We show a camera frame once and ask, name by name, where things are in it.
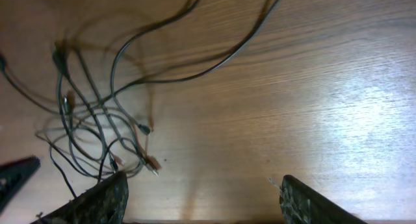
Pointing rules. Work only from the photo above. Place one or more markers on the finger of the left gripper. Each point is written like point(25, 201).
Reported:
point(14, 175)

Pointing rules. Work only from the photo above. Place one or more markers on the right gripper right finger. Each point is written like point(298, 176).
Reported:
point(301, 204)

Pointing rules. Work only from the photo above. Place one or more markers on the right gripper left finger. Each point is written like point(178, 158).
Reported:
point(104, 203)

